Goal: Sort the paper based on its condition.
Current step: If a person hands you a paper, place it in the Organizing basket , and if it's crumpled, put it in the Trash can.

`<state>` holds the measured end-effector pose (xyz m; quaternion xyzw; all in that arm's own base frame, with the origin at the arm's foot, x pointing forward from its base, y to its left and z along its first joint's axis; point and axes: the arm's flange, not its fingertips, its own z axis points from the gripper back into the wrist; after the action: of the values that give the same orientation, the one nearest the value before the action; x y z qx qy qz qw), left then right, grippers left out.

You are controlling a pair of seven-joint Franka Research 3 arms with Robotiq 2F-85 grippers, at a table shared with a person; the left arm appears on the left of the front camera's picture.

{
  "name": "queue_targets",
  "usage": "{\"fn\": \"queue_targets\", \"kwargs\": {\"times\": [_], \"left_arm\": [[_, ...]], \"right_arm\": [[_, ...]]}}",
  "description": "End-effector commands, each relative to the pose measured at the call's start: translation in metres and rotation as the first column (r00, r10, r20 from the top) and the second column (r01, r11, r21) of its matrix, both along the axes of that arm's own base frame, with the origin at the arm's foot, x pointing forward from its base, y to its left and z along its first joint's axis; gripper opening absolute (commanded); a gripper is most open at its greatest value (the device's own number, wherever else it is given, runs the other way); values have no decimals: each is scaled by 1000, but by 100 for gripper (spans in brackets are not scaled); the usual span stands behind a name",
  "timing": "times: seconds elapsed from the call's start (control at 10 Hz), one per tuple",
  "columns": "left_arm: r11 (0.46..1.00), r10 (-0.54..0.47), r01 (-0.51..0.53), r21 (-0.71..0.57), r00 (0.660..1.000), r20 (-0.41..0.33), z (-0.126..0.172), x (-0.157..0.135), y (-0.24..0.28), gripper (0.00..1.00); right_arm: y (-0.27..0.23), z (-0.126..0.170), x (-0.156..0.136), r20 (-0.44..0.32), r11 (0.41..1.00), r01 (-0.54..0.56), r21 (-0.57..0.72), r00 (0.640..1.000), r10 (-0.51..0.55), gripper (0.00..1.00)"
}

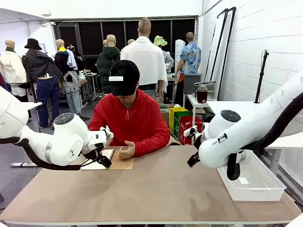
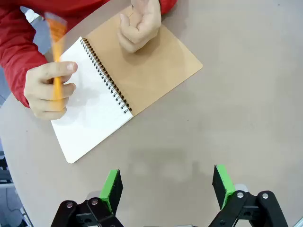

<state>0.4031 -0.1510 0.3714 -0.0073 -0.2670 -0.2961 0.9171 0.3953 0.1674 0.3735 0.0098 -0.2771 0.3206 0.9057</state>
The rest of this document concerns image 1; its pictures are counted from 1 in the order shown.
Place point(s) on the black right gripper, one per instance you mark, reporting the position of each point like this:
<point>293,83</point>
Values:
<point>196,158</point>

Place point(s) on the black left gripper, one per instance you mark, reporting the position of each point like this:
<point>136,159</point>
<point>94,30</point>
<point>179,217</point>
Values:
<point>92,154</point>

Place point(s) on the spiral notebook brown cover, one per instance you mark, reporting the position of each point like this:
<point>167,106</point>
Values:
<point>123,163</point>

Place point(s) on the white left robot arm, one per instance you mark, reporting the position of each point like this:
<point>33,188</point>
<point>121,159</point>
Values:
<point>68,132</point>

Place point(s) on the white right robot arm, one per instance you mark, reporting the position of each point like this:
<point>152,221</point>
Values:
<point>248,132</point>

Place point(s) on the person's right hand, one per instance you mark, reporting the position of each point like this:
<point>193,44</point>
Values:
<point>109,142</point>

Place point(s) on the person's left hand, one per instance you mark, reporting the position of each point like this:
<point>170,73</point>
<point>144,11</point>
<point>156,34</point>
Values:
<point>126,152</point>

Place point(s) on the green paper bag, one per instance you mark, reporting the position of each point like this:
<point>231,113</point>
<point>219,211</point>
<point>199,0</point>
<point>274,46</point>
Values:
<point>177,127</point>

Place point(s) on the red paper bag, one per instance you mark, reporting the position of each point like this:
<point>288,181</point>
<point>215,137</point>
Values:
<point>187,121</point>

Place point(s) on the person in red hoodie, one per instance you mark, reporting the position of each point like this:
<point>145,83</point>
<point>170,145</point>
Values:
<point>132,123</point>

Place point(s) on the brown cardboard box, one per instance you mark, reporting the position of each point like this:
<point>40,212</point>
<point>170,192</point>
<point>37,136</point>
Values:
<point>165,118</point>

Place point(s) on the white label sticker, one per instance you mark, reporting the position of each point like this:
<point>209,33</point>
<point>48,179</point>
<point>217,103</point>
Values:
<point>243,180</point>

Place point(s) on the grey-green cloth bundle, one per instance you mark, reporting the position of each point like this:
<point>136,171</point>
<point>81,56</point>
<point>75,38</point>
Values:
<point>165,107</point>

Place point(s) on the small white side table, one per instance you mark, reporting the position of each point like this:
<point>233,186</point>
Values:
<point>191,99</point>

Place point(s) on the glass jar dark liquid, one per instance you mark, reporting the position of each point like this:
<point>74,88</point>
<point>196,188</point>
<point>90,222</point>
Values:
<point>202,95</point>

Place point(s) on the white plastic mesh basket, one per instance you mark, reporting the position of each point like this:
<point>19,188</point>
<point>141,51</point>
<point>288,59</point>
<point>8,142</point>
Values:
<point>258,192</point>

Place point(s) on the grey cabinet box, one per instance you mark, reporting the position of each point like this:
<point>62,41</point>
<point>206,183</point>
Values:
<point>191,82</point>

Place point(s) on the background work table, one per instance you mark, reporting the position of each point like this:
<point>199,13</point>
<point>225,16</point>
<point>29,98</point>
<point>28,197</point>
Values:
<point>91,80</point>

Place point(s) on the black baseball cap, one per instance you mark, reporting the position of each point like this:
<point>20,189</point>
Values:
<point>125,78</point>

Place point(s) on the mannequin in dark puffer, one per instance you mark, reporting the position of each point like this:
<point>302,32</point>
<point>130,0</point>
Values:
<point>105,63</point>

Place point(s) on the mannequin in floral shirt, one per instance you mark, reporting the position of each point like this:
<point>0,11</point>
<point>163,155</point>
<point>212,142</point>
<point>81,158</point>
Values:
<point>190,59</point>

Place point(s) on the mannequin with yellow collar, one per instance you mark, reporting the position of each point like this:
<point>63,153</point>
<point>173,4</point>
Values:
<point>62,61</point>

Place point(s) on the black tripod stand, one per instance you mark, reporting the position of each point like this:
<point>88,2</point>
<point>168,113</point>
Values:
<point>261,75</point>

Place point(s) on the white tower fan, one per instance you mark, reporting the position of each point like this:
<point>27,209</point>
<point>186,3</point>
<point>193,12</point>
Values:
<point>179,50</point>

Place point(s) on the mannequin in white cape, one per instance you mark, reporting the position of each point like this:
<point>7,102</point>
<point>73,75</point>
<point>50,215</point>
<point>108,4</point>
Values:
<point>144,54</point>

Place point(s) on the mannequin with black hat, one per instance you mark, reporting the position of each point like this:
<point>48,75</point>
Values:
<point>40,63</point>

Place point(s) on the black framed white panel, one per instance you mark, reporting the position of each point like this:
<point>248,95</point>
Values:
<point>216,47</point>
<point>228,47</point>

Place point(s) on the bare mannequin head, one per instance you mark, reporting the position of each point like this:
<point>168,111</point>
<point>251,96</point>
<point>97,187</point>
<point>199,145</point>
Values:
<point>131,41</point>
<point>104,43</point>

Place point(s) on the mannequin with green hat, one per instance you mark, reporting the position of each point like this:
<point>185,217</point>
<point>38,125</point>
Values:
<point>160,40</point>

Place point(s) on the mannequin in cream jacket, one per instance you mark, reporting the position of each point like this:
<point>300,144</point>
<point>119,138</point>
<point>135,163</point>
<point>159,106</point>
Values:
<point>13,63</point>

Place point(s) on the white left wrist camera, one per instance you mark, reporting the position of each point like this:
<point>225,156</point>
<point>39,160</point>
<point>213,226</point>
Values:
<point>107,133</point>

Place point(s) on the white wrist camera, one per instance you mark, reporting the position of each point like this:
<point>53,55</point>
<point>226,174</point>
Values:
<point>107,133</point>
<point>190,132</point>

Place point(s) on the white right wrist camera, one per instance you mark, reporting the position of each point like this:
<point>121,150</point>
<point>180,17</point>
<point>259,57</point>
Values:
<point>190,132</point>

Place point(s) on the dark window wall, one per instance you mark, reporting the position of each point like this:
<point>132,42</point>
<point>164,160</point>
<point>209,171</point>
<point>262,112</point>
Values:
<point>91,37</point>

